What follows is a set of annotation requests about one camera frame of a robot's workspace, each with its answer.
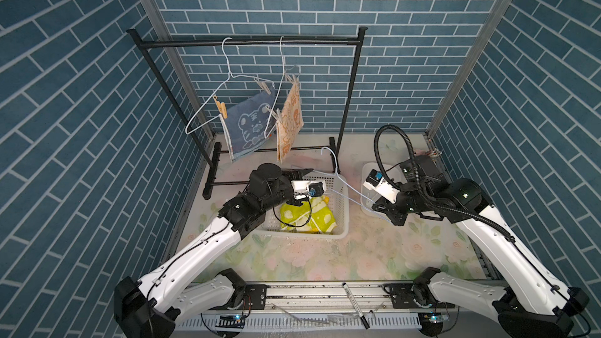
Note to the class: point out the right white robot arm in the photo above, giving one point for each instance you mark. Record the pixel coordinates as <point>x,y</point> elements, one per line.
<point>534,303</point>

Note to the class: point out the black marker on rail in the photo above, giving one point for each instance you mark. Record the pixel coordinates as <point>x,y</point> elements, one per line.
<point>356,306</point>

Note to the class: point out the white rectangular tray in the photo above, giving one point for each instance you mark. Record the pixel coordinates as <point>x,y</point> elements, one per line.
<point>378,196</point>

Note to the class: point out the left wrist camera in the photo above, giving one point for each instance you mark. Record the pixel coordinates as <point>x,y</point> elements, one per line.
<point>308,189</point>

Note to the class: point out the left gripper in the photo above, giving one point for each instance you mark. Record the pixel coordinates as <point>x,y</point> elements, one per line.
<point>293,174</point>

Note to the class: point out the beige clothespin far left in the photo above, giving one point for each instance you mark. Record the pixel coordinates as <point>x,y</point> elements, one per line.
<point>222,109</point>

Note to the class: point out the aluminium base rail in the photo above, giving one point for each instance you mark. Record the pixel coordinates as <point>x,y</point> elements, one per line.
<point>313,307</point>

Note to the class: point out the black clothes rack frame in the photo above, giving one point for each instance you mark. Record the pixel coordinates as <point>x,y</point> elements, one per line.
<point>213,162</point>

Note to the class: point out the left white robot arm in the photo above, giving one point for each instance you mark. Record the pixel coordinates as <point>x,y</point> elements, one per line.
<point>155,304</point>

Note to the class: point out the yellow green towel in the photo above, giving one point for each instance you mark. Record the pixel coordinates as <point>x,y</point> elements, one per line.
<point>312,217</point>

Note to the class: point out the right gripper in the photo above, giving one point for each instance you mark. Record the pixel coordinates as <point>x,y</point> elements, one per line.
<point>385,206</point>

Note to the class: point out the orange bunny towel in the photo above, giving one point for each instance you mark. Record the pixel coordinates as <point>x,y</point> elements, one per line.
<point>290,124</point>

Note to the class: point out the beige clothespin on blue towel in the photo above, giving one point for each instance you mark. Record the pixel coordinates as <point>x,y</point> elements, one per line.
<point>263,86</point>

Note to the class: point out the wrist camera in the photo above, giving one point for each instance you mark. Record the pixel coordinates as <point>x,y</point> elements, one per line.
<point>308,189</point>
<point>376,182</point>

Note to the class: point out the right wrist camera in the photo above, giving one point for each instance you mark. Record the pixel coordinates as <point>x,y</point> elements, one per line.
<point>376,182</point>

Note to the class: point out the light blue wire hanger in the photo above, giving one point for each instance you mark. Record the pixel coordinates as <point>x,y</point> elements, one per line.
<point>347,178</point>

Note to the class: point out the blue bear towel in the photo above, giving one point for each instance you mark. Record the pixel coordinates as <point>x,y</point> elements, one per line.
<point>248,123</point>

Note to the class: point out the white perforated plastic basket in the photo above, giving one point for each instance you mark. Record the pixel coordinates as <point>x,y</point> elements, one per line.
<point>339,204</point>

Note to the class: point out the bundle of coloured pencils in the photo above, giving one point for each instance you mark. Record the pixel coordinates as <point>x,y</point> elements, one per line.
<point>434,153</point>

